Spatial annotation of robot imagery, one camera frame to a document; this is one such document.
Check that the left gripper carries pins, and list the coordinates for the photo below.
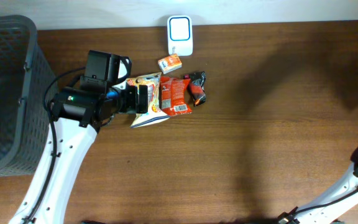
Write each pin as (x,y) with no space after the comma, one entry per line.
(142,98)

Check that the beige snack bag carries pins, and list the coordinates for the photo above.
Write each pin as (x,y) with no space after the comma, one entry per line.
(154,114)

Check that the red snack bag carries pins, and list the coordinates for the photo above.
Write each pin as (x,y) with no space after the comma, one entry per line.
(173,96)

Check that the orange snack packet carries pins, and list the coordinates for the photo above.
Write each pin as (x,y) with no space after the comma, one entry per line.
(170,63)

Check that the hex wrench set packet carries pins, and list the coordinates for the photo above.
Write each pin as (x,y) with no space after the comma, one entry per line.
(196,87)

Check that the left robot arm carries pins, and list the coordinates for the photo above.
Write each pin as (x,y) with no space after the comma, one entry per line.
(76,114)

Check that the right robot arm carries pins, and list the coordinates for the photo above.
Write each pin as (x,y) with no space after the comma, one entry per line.
(332,203)

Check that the grey plastic mesh basket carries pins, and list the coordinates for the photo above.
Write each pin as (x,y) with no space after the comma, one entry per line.
(25,79)

